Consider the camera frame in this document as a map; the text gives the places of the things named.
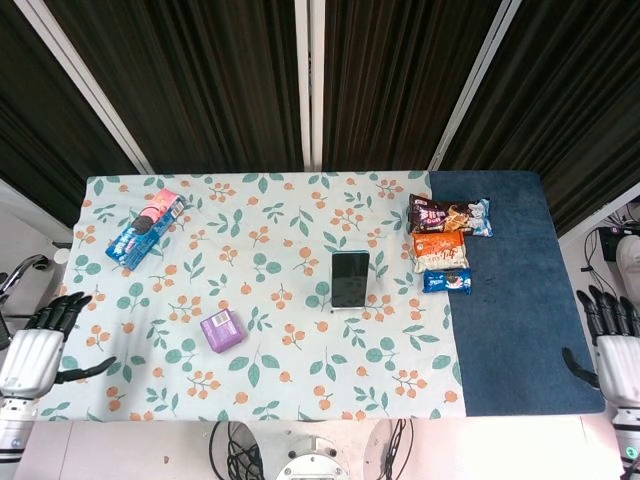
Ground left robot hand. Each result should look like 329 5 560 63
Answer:
0 292 119 399

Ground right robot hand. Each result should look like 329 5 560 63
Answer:
560 284 640 409

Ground black smartphone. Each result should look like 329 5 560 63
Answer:
330 251 371 310

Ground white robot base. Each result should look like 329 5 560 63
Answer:
274 433 347 480

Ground black screen device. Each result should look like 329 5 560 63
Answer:
598 225 624 262

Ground blue carpet mat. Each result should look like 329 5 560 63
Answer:
428 170 604 419

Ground blue Oreo cookie box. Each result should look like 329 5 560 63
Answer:
104 188 187 271

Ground purple wrapped box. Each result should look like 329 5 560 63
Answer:
199 307 248 354

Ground small blue Oreo packet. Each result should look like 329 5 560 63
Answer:
422 268 473 296

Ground orange snack bag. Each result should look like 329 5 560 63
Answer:
411 230 471 274

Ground brown snack bag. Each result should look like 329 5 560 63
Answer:
408 193 494 238

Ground floral tablecloth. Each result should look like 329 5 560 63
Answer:
43 170 469 422

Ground dark pleated curtain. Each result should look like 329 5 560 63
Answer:
0 0 640 236

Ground metal chair handle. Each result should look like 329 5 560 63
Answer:
0 253 51 301

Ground thin black cables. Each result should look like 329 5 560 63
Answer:
580 212 621 301

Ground black cable bundle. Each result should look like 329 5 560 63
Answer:
208 420 266 480
382 418 416 480

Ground white partition frame post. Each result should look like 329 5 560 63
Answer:
12 0 154 175
294 0 325 172
428 0 524 172

